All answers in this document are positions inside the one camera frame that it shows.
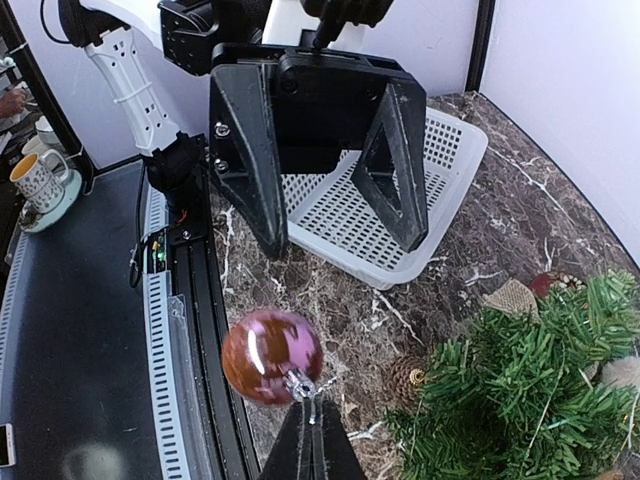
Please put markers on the small potted christmas tree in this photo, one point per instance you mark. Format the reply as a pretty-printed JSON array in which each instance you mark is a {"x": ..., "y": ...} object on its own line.
[{"x": 522, "y": 398}]

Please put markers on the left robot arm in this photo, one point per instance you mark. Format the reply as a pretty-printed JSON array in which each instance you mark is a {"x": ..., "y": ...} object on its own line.
[{"x": 186, "y": 33}]

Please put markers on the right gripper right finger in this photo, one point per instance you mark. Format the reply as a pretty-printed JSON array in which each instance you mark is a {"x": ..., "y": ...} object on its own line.
[{"x": 333, "y": 456}]

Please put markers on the brown pine cone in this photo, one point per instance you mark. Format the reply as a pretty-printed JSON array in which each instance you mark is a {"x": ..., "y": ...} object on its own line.
[{"x": 402, "y": 379}]

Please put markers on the left black frame post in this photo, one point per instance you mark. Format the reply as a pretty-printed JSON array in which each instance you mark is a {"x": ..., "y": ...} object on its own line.
[{"x": 480, "y": 44}]

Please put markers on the pink ball ornament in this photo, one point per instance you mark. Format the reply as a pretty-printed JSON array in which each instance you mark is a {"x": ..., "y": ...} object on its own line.
[{"x": 263, "y": 348}]

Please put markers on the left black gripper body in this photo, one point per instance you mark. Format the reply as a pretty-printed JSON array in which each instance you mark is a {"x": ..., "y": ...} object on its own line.
[{"x": 323, "y": 102}]

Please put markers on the patterned ceramic mug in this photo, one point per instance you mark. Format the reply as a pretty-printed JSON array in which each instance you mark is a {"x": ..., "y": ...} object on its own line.
[{"x": 38, "y": 183}]

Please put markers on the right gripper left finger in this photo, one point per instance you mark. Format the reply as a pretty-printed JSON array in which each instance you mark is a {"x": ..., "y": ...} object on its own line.
[{"x": 291, "y": 455}]

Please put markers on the white plastic basket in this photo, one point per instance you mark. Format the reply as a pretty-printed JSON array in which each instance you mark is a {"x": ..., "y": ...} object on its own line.
[{"x": 348, "y": 219}]

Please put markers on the white cable duct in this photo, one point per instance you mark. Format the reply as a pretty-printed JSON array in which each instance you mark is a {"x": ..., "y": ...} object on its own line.
[{"x": 156, "y": 287}]

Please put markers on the red floral plate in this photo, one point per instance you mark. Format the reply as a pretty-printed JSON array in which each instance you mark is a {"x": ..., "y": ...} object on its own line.
[{"x": 547, "y": 281}]

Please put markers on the beige fluffy ornament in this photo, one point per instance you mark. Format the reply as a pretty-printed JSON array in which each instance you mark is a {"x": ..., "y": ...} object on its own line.
[{"x": 621, "y": 373}]

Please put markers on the small seashell ornament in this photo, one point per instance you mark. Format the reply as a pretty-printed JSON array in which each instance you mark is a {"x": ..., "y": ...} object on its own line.
[{"x": 513, "y": 299}]

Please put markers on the black front rail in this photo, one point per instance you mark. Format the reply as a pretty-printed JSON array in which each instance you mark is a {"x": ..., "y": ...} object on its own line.
[{"x": 218, "y": 419}]

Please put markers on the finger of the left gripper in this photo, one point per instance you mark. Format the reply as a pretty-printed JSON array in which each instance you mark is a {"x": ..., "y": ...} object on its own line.
[
  {"x": 243, "y": 135},
  {"x": 389, "y": 173}
]

